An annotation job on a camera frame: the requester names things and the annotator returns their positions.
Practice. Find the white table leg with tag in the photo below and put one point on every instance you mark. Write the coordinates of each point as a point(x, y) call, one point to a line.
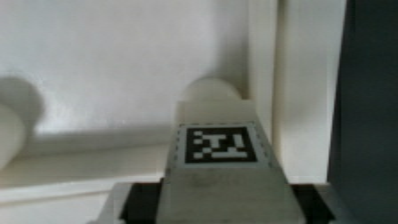
point(224, 185)

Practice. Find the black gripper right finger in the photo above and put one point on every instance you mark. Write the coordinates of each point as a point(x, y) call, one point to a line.
point(320, 204)

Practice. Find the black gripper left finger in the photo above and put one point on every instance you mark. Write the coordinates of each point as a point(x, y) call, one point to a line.
point(131, 203)

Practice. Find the white square tabletop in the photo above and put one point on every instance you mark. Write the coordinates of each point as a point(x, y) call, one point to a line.
point(99, 57)

